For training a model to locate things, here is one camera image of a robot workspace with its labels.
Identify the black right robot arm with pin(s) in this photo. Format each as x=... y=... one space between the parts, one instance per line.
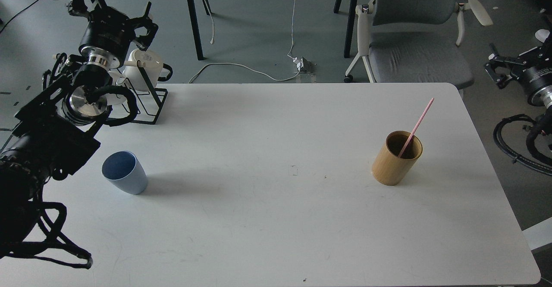
x=540 y=126

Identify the white mug upper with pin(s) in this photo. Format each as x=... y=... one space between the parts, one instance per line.
x=156 y=70

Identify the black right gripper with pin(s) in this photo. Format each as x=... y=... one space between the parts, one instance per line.
x=536 y=79

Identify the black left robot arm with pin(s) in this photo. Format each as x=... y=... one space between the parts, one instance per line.
x=55 y=135

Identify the grey office chair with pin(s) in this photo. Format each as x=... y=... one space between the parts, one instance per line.
x=413 y=56

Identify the black wire mug rack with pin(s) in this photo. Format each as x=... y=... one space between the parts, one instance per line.
x=148 y=104

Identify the blue cup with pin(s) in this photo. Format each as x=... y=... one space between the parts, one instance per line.
x=125 y=172

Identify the bamboo cup holder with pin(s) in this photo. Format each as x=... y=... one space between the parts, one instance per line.
x=396 y=157

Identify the white power strip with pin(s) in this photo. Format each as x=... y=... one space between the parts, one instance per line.
x=303 y=66

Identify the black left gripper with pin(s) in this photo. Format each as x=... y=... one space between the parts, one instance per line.
x=109 y=30

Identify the black table leg left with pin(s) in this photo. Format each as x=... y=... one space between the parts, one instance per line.
x=195 y=30

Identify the pink chopstick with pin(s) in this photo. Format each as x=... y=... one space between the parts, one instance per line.
x=414 y=130

